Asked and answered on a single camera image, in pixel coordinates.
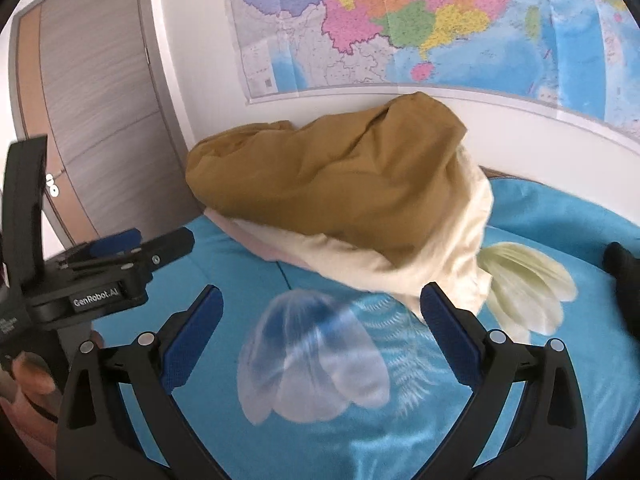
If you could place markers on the blue flower print bedsheet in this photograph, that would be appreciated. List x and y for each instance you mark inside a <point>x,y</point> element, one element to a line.
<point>320,450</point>

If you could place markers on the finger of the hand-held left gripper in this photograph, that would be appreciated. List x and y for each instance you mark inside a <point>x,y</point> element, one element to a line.
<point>170,247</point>
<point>117,242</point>

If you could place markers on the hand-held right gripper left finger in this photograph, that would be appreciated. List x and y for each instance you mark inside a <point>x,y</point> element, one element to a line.
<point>192,337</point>

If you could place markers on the colourful wall map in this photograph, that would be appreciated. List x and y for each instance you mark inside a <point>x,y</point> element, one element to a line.
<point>400,20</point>

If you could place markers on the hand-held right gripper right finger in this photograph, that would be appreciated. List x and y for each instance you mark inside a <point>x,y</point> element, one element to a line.
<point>450,337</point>

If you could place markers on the brown wooden headboard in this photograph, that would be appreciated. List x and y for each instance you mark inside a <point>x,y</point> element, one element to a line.
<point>497,175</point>

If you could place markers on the person's left hand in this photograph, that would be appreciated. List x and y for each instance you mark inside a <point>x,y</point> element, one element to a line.
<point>35,372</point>

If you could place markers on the brown jacket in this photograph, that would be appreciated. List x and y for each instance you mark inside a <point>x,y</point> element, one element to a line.
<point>325,180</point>

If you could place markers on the grey wooden door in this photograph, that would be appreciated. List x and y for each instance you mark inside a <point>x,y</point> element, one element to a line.
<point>100,85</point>

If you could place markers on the black garment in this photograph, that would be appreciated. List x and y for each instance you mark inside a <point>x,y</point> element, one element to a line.
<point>625,270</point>

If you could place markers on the cream cloth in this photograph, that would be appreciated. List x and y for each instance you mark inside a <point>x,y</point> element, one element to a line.
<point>450,240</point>

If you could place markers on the pink cloth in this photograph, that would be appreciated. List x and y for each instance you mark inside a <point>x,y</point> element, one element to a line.
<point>235,232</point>

